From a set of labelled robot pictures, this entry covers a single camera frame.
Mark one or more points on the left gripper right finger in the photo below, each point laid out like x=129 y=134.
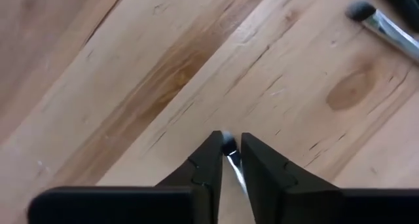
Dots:
x=268 y=178

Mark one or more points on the black paintbrush silver ferrule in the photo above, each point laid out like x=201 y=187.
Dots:
x=229 y=146
x=386 y=29

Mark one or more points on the long black paintbrush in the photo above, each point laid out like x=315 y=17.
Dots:
x=406 y=4

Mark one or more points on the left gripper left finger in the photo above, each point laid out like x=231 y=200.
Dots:
x=203 y=171

